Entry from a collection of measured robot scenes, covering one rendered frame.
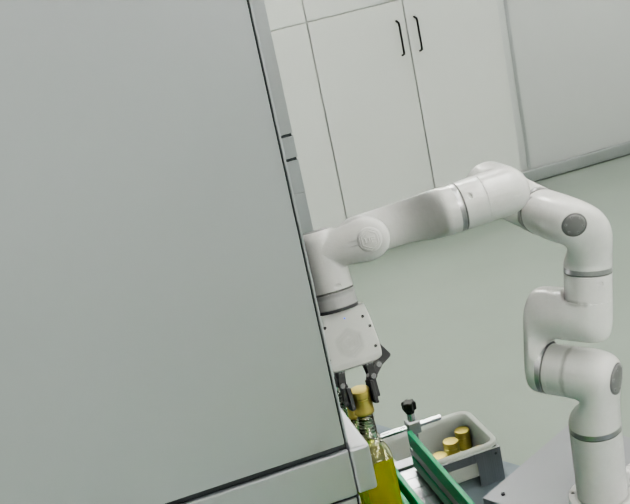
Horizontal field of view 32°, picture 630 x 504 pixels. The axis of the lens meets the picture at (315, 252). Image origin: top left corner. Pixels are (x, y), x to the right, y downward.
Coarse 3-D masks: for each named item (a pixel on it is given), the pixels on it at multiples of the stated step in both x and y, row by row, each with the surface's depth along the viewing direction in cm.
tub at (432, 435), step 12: (444, 420) 244; (456, 420) 245; (468, 420) 243; (432, 432) 244; (444, 432) 245; (480, 432) 238; (396, 444) 242; (408, 444) 243; (432, 444) 245; (480, 444) 239; (492, 444) 231; (396, 456) 243; (408, 456) 244; (456, 456) 229
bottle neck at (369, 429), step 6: (372, 414) 188; (360, 420) 187; (366, 420) 187; (372, 420) 188; (360, 426) 188; (366, 426) 187; (372, 426) 188; (360, 432) 189; (366, 432) 188; (372, 432) 188; (366, 438) 188; (372, 438) 188; (378, 438) 190; (372, 444) 188
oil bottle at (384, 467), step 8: (376, 448) 188; (384, 448) 188; (376, 456) 188; (384, 456) 188; (392, 456) 189; (376, 464) 188; (384, 464) 189; (392, 464) 189; (376, 472) 189; (384, 472) 189; (392, 472) 189; (376, 480) 189; (384, 480) 189; (392, 480) 190; (376, 488) 189; (384, 488) 190; (392, 488) 190; (368, 496) 190; (376, 496) 190; (384, 496) 190; (392, 496) 191; (400, 496) 191
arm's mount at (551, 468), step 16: (560, 432) 233; (544, 448) 229; (560, 448) 228; (624, 448) 224; (528, 464) 224; (544, 464) 223; (560, 464) 222; (512, 480) 220; (528, 480) 219; (544, 480) 218; (560, 480) 217; (496, 496) 216; (512, 496) 215; (528, 496) 214; (544, 496) 214; (560, 496) 213
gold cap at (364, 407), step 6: (354, 390) 186; (360, 390) 186; (366, 390) 186; (354, 396) 186; (360, 396) 185; (366, 396) 186; (360, 402) 186; (366, 402) 186; (372, 402) 187; (360, 408) 186; (366, 408) 186; (372, 408) 187; (354, 414) 188; (360, 414) 186; (366, 414) 186
